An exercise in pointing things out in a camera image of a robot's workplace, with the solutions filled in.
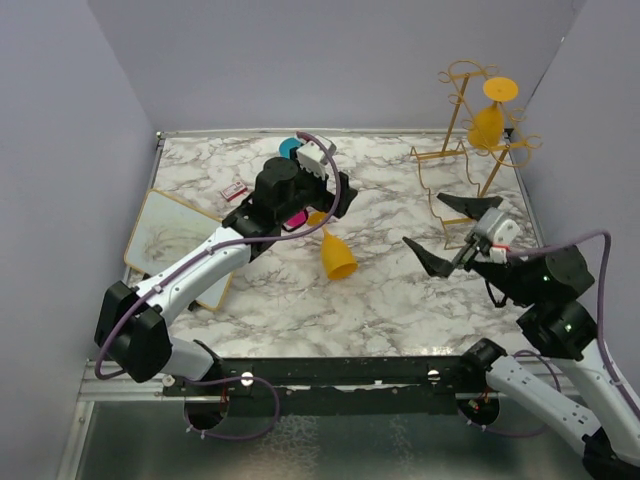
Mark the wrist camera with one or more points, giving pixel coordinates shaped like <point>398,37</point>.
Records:
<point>311,158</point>
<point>494,232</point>

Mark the small whiteboard wooden frame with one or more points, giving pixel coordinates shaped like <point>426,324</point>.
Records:
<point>165,231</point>

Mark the yellow wine glass front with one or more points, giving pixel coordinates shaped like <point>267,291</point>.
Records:
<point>336,256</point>

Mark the yellow wine glass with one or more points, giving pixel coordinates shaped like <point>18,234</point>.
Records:
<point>488,124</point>
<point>336,256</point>

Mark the gold wire glass rack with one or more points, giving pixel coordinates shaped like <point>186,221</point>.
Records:
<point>514,151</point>

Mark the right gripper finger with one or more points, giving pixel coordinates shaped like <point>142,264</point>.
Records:
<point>471,207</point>
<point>432,264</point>

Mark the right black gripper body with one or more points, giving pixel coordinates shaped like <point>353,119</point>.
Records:
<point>468,251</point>

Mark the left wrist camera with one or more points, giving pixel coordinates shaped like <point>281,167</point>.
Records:
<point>311,158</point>

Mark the small red card box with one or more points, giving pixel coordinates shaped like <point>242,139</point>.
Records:
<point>233,191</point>

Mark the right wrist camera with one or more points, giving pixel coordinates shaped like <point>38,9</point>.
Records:
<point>494,232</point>

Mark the blue plastic wine glass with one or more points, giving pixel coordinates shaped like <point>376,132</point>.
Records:
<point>288,147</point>

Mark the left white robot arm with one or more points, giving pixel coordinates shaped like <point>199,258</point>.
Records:
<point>133,323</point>

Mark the pink plastic wine glass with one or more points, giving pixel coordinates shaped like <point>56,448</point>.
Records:
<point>296,222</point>

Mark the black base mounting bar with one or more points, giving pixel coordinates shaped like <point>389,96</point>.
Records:
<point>339,386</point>

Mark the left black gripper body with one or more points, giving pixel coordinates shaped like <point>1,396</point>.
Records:
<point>311,191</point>

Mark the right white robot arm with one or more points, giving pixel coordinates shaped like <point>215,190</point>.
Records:
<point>548,283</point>

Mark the yellow wine glass rear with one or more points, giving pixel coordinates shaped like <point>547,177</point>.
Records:
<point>488,124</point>

